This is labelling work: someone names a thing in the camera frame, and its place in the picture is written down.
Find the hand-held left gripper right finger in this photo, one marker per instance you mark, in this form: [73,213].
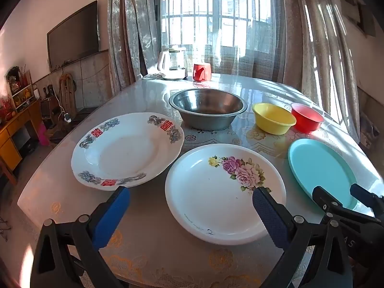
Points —
[270,219]

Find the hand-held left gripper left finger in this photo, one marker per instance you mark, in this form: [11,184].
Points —
[111,216]

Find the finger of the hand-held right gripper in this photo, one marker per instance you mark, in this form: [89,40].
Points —
[325,199]
[358,190]

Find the teal plastic plate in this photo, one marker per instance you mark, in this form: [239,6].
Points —
[318,168]

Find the white plate with red print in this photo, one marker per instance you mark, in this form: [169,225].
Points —
[126,156]

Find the white plate with rose print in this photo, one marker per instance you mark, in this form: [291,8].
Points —
[210,201]

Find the red plastic bowl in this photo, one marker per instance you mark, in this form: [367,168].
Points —
[306,126]

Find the yellow plastic bowl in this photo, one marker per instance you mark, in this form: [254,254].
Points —
[270,126]

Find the stainless steel bowl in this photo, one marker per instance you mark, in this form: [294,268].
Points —
[207,120]

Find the dark wooden bench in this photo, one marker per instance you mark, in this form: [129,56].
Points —
[81,114]

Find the pink bag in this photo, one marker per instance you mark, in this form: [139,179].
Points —
[42,133]

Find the white power strip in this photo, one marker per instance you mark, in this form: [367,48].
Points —
[66,117]

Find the orange wooden cabinet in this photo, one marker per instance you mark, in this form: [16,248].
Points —
[15,144]

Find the black portable speaker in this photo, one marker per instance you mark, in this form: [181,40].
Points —
[46,109]

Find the wooden folding chair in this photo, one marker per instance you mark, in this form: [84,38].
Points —
[67,93]

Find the grey patterned curtain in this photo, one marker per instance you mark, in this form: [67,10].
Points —
[315,51]
[129,36]

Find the red artificial flowers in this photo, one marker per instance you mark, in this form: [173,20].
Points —
[6,108]

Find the red cup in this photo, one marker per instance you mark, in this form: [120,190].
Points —
[201,73]

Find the white electric kettle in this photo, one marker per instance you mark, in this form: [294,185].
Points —
[163,61]

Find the glass kettle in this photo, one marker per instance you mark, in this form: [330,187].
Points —
[178,63]

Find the barred window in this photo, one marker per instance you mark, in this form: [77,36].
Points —
[231,6]

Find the grey wall box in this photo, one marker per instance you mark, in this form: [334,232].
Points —
[360,9]

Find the wall-mounted flat television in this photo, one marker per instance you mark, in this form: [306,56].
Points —
[73,36]

